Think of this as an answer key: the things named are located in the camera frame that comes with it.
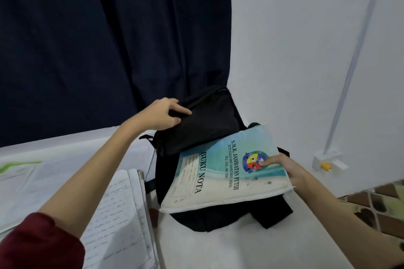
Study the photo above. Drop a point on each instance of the blue and white notebook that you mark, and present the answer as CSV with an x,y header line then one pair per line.
x,y
221,177

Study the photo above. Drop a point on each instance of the dark navy curtain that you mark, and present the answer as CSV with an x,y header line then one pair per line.
x,y
94,41

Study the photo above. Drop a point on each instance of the person's left hand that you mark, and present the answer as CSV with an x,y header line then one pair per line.
x,y
154,117

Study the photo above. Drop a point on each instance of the person's right forearm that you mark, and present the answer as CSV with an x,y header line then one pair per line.
x,y
347,227

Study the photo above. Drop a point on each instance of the person's right thumb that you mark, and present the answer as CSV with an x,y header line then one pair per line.
x,y
270,161

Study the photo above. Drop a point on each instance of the person's left forearm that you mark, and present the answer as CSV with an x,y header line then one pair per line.
x,y
94,171

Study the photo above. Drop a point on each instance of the yellow plug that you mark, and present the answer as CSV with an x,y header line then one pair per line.
x,y
326,166

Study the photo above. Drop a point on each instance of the person's left thumb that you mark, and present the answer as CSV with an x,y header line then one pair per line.
x,y
180,110

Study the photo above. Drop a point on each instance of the white paper with green mark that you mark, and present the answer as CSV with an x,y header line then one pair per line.
x,y
34,180

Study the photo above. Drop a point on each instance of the white wall socket box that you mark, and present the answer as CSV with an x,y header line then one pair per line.
x,y
331,158

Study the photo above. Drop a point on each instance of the person's right hand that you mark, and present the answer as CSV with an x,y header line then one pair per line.
x,y
292,171

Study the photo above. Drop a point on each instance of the open handwritten notebook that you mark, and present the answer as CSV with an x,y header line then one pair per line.
x,y
116,221

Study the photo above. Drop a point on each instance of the dark red sleeve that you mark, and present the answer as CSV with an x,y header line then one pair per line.
x,y
38,243

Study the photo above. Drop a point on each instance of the black backpack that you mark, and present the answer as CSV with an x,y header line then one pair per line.
x,y
208,120

